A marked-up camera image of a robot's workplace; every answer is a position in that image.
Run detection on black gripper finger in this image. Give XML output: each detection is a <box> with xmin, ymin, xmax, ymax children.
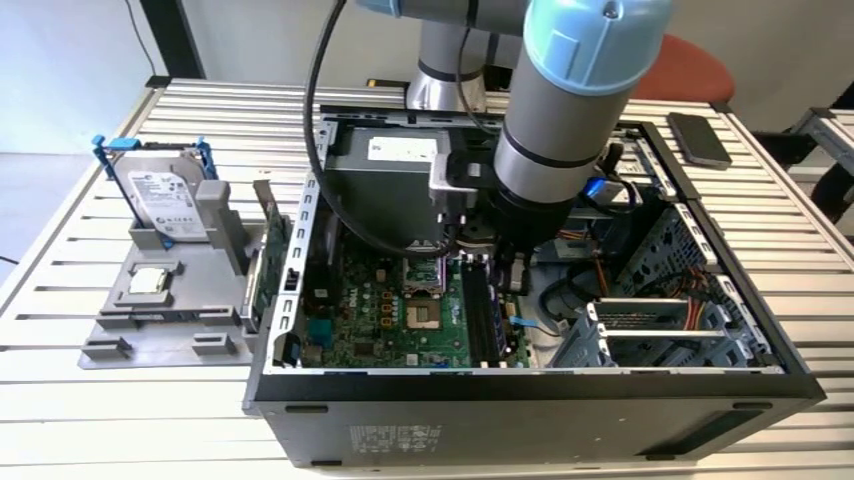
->
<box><xmin>496</xmin><ymin>243</ymin><xmax>515</xmax><ymax>294</ymax></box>
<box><xmin>512</xmin><ymin>247</ymin><xmax>536</xmax><ymax>297</ymax></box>

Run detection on RAM stick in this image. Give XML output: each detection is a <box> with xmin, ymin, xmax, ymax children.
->
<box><xmin>488</xmin><ymin>267</ymin><xmax>519</xmax><ymax>354</ymax></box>
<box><xmin>129</xmin><ymin>311</ymin><xmax>205</xmax><ymax>322</ymax></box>

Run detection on black RAM slot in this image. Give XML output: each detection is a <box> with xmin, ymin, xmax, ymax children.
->
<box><xmin>460</xmin><ymin>255</ymin><xmax>482</xmax><ymax>370</ymax></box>
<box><xmin>476</xmin><ymin>255</ymin><xmax>500</xmax><ymax>370</ymax></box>
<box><xmin>468</xmin><ymin>255</ymin><xmax>490</xmax><ymax>370</ymax></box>

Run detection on metal socket cover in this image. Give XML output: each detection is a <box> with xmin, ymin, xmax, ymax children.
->
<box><xmin>398</xmin><ymin>254</ymin><xmax>446</xmax><ymax>297</ymax></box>

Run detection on CPU socket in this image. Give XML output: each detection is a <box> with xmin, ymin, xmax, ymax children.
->
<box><xmin>404</xmin><ymin>297</ymin><xmax>445</xmax><ymax>331</ymax></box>

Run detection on grey metal drive cage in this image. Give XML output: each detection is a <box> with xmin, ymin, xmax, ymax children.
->
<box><xmin>532</xmin><ymin>122</ymin><xmax>668</xmax><ymax>264</ymax></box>

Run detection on green Dell motherboard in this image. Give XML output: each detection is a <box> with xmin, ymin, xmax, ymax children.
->
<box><xmin>300</xmin><ymin>243</ymin><xmax>535</xmax><ymax>372</ymax></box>

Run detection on grey Dell power supply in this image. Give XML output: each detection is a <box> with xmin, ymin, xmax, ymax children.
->
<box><xmin>324</xmin><ymin>125</ymin><xmax>501</xmax><ymax>256</ymax></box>

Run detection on grey metal disk bay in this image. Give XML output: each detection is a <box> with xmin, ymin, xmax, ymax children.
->
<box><xmin>552</xmin><ymin>294</ymin><xmax>759</xmax><ymax>371</ymax></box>

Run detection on black smartphone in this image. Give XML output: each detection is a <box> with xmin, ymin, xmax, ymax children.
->
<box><xmin>667</xmin><ymin>112</ymin><xmax>733</xmax><ymax>169</ymax></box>

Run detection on black open PC case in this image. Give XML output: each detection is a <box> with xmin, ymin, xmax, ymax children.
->
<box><xmin>240</xmin><ymin>105</ymin><xmax>828</xmax><ymax>471</ymax></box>

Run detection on green graphics card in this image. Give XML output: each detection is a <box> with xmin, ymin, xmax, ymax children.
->
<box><xmin>240</xmin><ymin>178</ymin><xmax>296</xmax><ymax>335</ymax></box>

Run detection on red office chair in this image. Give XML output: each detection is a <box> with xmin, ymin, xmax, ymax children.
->
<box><xmin>625</xmin><ymin>33</ymin><xmax>736</xmax><ymax>104</ymax></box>

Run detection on grey parts rack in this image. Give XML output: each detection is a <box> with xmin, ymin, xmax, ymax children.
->
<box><xmin>77</xmin><ymin>179</ymin><xmax>294</xmax><ymax>371</ymax></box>

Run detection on silver CPU chip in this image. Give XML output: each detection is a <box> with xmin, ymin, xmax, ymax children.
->
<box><xmin>125</xmin><ymin>264</ymin><xmax>176</xmax><ymax>296</ymax></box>

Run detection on hard disk in blue carrier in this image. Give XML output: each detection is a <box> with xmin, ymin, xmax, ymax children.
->
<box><xmin>89</xmin><ymin>133</ymin><xmax>218</xmax><ymax>246</ymax></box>

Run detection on black looped cable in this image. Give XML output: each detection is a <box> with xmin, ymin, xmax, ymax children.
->
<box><xmin>536</xmin><ymin>272</ymin><xmax>601</xmax><ymax>331</ymax></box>

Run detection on orange yellow power wires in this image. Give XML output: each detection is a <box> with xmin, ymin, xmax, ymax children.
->
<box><xmin>556</xmin><ymin>227</ymin><xmax>605</xmax><ymax>251</ymax></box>

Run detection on black wire with blue plug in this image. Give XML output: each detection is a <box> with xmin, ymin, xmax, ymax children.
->
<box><xmin>505</xmin><ymin>314</ymin><xmax>575</xmax><ymax>335</ymax></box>

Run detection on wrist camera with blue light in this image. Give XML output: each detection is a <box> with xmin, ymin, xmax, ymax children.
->
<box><xmin>583</xmin><ymin>142</ymin><xmax>647</xmax><ymax>207</ymax></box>

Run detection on thin orange wire pair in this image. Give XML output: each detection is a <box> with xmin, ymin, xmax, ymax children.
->
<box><xmin>591</xmin><ymin>249</ymin><xmax>612</xmax><ymax>301</ymax></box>

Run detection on pale wrist camera black plug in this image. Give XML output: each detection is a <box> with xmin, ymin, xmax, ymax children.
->
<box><xmin>428</xmin><ymin>152</ymin><xmax>498</xmax><ymax>251</ymax></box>

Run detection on orange red yellow wires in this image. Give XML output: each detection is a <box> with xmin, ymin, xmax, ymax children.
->
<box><xmin>671</xmin><ymin>267</ymin><xmax>723</xmax><ymax>335</ymax></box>

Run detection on thick black camera cable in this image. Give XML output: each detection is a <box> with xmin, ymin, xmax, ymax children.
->
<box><xmin>302</xmin><ymin>0</ymin><xmax>461</xmax><ymax>260</ymax></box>

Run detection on black vertical post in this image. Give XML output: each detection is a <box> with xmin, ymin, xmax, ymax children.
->
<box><xmin>141</xmin><ymin>0</ymin><xmax>206</xmax><ymax>80</ymax></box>

